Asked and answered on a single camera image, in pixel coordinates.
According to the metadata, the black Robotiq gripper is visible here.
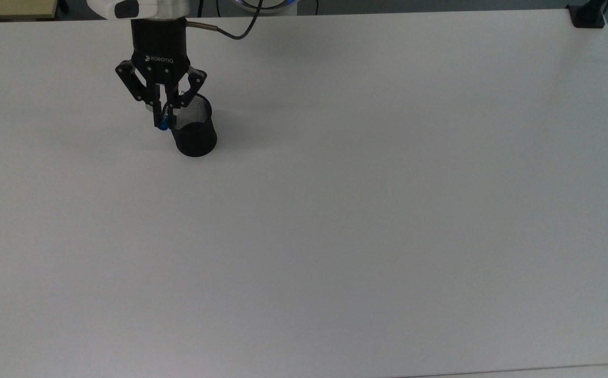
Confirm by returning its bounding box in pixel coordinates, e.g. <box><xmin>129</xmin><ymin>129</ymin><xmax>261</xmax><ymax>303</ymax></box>
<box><xmin>114</xmin><ymin>18</ymin><xmax>208</xmax><ymax>130</ymax></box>

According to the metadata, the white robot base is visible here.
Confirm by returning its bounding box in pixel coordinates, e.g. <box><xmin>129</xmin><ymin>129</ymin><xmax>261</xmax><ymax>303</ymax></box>
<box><xmin>230</xmin><ymin>0</ymin><xmax>298</xmax><ymax>17</ymax></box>

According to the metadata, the black mesh pen cup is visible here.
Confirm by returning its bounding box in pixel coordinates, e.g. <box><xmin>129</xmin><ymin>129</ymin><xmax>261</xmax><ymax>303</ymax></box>
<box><xmin>162</xmin><ymin>93</ymin><xmax>218</xmax><ymax>158</ymax></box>

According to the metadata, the light wooden side table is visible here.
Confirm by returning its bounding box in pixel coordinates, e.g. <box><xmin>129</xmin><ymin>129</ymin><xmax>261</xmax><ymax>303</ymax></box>
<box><xmin>0</xmin><ymin>0</ymin><xmax>59</xmax><ymax>22</ymax></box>

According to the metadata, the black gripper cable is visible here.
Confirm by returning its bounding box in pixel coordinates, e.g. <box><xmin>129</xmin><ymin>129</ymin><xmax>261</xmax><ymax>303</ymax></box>
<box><xmin>185</xmin><ymin>0</ymin><xmax>264</xmax><ymax>40</ymax></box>

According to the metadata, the black table clamp mount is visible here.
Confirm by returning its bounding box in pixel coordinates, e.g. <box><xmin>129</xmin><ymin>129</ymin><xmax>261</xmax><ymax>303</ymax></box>
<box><xmin>567</xmin><ymin>0</ymin><xmax>608</xmax><ymax>29</ymax></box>

